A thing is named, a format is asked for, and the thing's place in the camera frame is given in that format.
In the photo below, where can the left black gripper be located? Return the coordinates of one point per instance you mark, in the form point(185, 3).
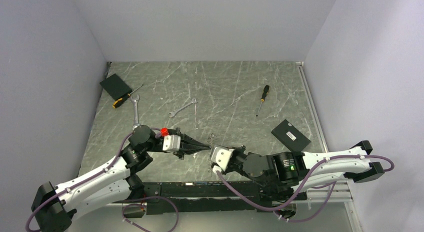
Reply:
point(188, 145)

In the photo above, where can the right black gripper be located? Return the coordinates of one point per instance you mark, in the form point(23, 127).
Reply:
point(241, 149)

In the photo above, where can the large metal key ring plate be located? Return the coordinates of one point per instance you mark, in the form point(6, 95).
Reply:
point(210, 141)

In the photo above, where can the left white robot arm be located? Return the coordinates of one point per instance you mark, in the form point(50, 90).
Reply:
point(55, 207)

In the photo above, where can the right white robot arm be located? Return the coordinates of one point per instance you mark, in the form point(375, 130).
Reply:
point(284, 173)

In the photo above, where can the silver combination wrench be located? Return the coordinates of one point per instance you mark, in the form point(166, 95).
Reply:
point(172, 114)

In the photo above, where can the silver wrench left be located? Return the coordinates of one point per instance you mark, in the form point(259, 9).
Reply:
point(135, 99)

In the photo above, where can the black box right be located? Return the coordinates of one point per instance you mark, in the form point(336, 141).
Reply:
point(290, 137)

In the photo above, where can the black box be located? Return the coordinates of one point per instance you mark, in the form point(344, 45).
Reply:
point(115, 86)
point(290, 137)

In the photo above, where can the orange black screwdriver right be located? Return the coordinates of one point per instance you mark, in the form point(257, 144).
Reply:
point(263, 97)

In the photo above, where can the orange black screwdriver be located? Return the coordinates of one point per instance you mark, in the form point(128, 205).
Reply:
point(263, 97)
point(117, 103)

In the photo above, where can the orange black screwdriver left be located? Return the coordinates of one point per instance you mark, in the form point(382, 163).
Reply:
point(117, 103)

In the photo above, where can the black box left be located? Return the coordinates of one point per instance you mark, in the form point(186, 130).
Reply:
point(115, 86)

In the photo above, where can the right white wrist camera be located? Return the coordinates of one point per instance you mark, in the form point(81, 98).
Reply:
point(220, 158)

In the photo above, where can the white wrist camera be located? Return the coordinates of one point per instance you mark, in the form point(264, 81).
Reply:
point(171, 143)
point(220, 158)

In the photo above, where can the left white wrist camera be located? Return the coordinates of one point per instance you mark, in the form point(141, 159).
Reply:
point(171, 143)

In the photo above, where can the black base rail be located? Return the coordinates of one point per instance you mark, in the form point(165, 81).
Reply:
point(201, 196)

